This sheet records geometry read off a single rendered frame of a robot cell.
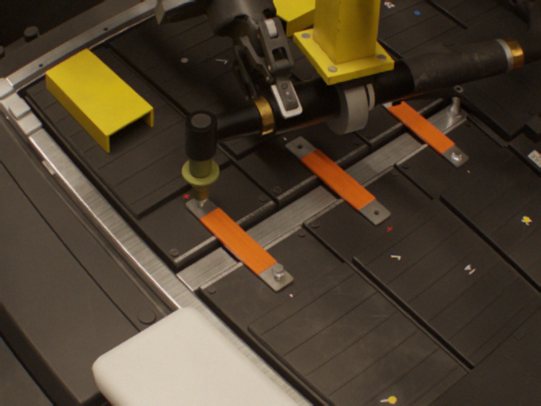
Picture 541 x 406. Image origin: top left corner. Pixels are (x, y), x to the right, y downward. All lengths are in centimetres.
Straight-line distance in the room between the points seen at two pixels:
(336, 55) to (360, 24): 5
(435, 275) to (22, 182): 46
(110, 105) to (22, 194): 23
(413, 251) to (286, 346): 19
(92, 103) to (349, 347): 44
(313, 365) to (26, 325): 30
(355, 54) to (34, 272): 40
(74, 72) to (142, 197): 22
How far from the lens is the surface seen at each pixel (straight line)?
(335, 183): 127
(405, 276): 119
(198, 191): 121
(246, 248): 120
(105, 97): 132
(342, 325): 114
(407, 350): 113
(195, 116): 115
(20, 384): 112
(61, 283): 105
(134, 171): 127
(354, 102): 117
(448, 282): 119
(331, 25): 112
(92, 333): 101
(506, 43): 132
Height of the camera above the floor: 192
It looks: 48 degrees down
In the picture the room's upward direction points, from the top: 4 degrees clockwise
